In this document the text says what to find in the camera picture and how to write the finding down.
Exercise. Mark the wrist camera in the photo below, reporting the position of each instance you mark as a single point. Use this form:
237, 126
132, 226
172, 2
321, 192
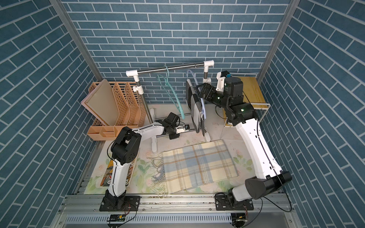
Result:
182, 128
221, 76

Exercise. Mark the orange plastic file organizer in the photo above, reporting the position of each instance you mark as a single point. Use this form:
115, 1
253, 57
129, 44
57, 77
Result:
131, 112

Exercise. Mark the teal green clothes hanger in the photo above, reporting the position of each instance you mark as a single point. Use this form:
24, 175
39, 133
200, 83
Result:
166, 85

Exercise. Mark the yellow illustrated comic book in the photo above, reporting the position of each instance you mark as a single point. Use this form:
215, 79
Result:
105, 182

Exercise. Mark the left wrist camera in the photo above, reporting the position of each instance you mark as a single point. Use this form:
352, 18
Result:
182, 128

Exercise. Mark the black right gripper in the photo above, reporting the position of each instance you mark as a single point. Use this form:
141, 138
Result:
207, 87

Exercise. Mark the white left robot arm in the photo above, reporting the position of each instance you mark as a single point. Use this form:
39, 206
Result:
124, 150

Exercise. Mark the white steel clothes rack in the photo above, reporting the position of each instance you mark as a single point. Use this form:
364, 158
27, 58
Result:
139, 89

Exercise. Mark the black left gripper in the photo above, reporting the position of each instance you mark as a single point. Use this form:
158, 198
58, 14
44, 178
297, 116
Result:
174, 136

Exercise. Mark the floral table mat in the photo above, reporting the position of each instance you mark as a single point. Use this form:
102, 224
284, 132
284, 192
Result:
143, 170

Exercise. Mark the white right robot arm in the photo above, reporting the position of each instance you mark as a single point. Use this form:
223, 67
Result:
269, 176

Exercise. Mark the beige flat board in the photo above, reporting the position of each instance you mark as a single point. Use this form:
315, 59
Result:
101, 103

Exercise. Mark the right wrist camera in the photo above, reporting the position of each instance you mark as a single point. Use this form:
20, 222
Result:
221, 76

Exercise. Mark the green circuit board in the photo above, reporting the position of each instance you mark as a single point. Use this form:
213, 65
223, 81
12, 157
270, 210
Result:
116, 218

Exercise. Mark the wood and wire shelf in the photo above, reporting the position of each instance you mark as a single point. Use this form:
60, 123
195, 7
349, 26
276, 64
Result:
253, 94

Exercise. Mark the black grey checkered scarf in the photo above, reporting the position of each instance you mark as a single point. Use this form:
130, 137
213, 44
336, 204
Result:
195, 105

